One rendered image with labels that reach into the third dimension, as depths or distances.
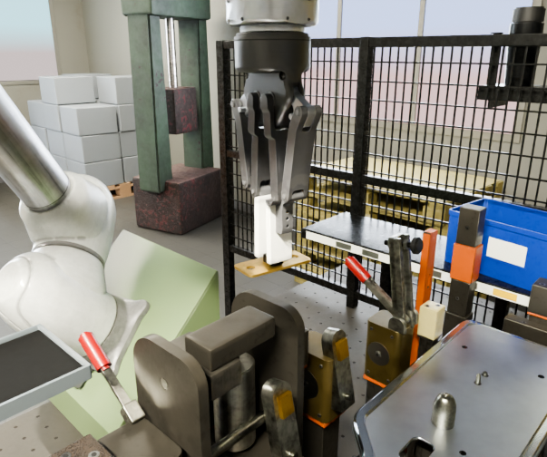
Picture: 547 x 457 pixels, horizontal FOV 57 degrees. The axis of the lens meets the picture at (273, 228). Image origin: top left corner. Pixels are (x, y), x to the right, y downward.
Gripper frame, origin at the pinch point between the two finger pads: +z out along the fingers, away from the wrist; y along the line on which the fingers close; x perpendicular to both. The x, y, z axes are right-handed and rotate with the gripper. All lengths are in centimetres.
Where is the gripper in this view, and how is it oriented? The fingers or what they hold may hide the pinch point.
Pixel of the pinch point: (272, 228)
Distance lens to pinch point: 55.6
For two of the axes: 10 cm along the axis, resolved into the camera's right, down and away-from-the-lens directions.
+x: 8.2, -1.8, 5.4
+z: 0.0, 9.5, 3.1
